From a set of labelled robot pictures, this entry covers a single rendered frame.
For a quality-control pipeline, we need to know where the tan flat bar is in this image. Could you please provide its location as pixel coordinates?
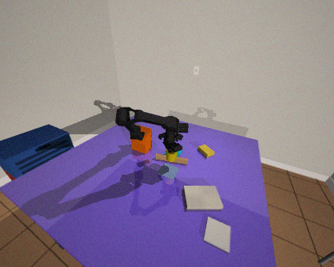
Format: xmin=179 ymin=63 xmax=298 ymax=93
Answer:
xmin=156 ymin=154 xmax=188 ymax=164

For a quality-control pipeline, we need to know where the yellow rectangular block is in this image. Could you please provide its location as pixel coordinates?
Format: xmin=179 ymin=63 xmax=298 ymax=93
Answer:
xmin=198 ymin=145 xmax=215 ymax=157

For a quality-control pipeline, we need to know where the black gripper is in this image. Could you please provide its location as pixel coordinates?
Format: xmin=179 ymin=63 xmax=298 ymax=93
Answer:
xmin=159 ymin=132 xmax=182 ymax=153

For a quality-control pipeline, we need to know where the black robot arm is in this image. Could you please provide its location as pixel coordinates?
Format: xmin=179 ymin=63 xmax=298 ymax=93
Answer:
xmin=115 ymin=107 xmax=189 ymax=141

